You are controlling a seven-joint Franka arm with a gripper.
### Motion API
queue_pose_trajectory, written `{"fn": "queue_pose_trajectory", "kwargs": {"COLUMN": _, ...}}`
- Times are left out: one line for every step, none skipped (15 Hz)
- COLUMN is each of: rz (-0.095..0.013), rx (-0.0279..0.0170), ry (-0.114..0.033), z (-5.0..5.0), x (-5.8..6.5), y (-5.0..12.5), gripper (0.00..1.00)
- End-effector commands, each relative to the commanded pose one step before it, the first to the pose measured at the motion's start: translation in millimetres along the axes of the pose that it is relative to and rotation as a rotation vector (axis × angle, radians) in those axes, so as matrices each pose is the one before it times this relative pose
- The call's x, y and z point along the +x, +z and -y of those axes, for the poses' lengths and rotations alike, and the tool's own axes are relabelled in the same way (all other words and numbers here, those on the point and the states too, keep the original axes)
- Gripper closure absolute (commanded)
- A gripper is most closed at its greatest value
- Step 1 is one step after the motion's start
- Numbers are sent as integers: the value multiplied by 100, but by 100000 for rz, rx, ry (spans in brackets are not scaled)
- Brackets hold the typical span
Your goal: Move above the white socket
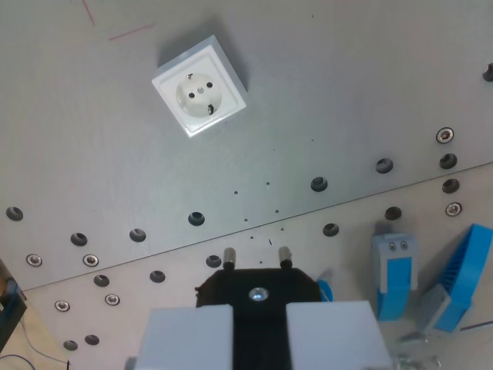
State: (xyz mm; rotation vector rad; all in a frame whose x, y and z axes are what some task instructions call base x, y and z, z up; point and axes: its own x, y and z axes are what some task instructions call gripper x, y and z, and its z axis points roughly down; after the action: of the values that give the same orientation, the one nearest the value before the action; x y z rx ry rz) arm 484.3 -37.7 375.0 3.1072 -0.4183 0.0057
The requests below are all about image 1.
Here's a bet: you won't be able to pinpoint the white wall socket box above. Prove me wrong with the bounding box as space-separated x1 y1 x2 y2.
151 35 248 140

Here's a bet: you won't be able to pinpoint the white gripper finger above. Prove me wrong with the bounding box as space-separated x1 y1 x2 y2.
135 304 235 370
286 300 394 370

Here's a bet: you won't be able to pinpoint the grey blue clip holder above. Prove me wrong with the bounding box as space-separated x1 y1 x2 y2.
371 232 420 322

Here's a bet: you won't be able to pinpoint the thin blue wire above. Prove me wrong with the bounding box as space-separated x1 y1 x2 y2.
0 318 72 365

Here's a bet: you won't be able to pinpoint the shiny metal scraps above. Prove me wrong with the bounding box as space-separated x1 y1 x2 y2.
392 330 444 370

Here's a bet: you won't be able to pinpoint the small blue plastic piece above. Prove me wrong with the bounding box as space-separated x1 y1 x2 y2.
316 278 334 304

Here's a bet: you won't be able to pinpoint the blue ribbed plastic part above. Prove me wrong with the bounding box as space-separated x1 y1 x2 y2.
418 223 493 341

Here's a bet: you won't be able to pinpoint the black metal frame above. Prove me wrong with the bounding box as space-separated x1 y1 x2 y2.
0 275 29 350

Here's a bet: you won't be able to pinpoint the black two-pin power plug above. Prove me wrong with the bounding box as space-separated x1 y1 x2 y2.
194 246 323 370

